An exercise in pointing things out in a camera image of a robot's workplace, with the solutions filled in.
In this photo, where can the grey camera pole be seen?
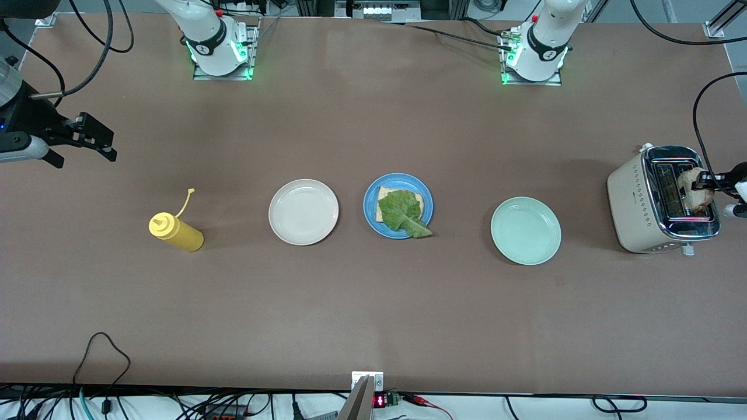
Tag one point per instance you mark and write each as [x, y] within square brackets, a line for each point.
[357, 405]

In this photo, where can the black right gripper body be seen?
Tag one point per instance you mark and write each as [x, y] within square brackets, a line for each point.
[35, 116]

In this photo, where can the red LED display module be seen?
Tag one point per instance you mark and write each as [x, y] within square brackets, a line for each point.
[380, 401]

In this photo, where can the beige and chrome toaster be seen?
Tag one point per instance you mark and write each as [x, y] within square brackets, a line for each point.
[633, 204]

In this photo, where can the green lettuce leaf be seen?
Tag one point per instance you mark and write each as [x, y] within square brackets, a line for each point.
[400, 210]

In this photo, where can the blue round plate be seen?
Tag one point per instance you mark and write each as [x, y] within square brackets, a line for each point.
[402, 178]

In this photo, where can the brown bread slice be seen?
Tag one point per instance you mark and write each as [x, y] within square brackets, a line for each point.
[383, 192]
[697, 202]

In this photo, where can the mint green round plate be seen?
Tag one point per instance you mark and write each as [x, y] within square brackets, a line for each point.
[525, 231]

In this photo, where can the cream white round plate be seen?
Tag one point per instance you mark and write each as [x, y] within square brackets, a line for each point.
[303, 213]

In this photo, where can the metal table corner bracket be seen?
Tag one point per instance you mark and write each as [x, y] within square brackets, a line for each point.
[45, 19]
[713, 30]

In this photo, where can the yellow squeeze sauce bottle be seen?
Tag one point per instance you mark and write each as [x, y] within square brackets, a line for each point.
[184, 236]

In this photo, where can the small metal mounting bracket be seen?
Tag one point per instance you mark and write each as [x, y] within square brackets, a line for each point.
[377, 382]

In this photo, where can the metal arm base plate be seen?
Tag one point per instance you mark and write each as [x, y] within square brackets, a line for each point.
[528, 83]
[254, 52]

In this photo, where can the lit electronics box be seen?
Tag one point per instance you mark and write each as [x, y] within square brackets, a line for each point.
[379, 10]

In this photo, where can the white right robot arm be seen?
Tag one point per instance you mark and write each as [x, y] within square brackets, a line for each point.
[204, 35]

